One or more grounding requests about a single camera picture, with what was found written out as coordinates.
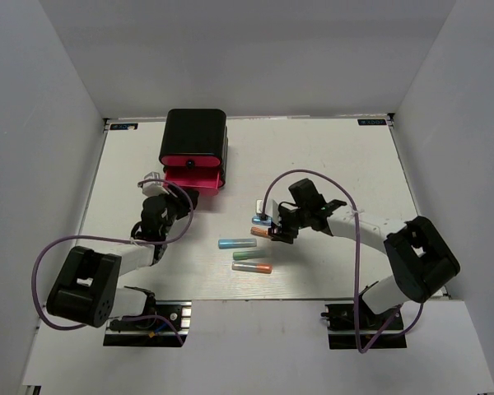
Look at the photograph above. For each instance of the light blue clear tube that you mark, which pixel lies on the light blue clear tube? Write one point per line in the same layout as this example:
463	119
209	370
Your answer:
236	243

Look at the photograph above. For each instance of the right blue corner label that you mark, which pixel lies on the right blue corner label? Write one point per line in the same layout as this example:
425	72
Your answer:
372	122

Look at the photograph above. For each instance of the black drawer cabinet shell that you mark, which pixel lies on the black drawer cabinet shell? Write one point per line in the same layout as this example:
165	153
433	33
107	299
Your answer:
196	132

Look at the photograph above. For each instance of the blue corner label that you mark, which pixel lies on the blue corner label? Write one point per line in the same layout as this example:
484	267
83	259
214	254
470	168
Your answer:
123	126
372	122

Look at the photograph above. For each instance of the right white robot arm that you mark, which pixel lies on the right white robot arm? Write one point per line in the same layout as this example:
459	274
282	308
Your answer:
420	260

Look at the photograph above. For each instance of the clear tube orange cap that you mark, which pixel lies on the clear tube orange cap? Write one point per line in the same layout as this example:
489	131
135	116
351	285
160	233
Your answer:
252	267

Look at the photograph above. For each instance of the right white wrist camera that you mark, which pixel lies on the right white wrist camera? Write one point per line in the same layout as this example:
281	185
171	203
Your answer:
269	210

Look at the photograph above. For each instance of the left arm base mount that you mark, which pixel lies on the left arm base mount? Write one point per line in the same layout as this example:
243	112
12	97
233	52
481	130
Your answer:
171	322

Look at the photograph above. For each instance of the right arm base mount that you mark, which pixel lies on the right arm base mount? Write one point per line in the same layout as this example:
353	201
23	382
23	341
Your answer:
339	318

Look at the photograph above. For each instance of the pink top drawer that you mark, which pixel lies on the pink top drawer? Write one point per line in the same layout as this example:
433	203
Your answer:
191	161

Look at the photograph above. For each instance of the blue pen refill tube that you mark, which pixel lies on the blue pen refill tube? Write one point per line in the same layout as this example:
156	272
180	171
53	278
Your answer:
256	220

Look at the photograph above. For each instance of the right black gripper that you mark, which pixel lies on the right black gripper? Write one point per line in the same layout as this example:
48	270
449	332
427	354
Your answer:
281	232

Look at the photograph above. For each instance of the orange pen refill tube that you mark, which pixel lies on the orange pen refill tube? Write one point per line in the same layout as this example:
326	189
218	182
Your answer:
259	232

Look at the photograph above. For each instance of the left blue corner label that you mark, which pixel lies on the left blue corner label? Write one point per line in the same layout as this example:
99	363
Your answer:
123	126

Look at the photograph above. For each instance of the green clear tube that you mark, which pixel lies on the green clear tube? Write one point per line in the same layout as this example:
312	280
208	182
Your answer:
250	254

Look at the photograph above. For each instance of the pink drawer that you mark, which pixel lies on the pink drawer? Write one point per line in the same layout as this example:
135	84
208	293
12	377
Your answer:
191	161
206	181

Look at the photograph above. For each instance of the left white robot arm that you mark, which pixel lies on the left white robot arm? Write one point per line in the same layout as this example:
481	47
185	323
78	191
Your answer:
86	289

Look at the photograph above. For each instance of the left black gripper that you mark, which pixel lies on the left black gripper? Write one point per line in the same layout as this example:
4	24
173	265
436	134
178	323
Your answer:
183	205

